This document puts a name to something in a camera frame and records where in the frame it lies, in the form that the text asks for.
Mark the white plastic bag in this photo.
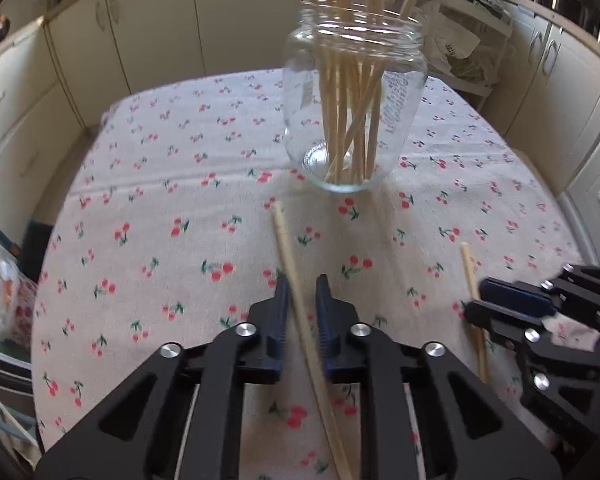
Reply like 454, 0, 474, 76
424, 1, 502, 87

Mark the clear plastic bag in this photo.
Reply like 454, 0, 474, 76
0, 232, 37, 352

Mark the white storage cart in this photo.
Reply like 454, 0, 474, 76
420, 0, 515, 100

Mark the wooden chopstick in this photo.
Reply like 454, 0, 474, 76
459, 242, 492, 385
271, 201, 354, 480

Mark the clear glass jar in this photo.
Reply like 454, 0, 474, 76
281, 1, 429, 194

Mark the light wooden frame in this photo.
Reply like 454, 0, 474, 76
0, 394, 38, 463

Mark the bunch of wooden chopsticks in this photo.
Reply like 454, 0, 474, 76
302, 0, 433, 183

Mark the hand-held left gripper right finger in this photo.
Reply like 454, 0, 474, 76
315, 274, 563, 480

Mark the cherry print tablecloth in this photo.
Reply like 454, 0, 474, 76
30, 69, 600, 480

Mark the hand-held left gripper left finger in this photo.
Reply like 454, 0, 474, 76
34, 273, 291, 480

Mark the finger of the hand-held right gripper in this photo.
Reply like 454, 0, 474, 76
479, 265, 600, 329
463, 299, 600, 462

